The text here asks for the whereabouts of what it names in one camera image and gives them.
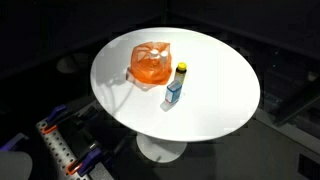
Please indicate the white capped bottle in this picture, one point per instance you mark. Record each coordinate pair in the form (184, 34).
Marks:
(164, 54)

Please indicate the blue white carton box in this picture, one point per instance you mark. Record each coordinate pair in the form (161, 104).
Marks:
(173, 93)

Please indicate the white table pedestal base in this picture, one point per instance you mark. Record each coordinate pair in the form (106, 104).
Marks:
(160, 151)

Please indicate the yellow capped bottle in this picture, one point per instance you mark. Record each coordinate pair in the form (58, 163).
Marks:
(181, 68)

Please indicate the white rounded object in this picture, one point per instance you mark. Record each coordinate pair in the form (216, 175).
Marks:
(15, 165)

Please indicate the black device on breadboard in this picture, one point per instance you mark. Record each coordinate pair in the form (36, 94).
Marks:
(78, 133)

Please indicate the white bottle blue label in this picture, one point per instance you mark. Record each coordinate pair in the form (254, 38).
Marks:
(154, 52)

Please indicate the purple orange spring clamp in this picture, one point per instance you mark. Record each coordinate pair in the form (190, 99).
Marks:
(90, 160)
(56, 113)

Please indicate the orange plastic bag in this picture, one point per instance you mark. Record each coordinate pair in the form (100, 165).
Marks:
(146, 71)

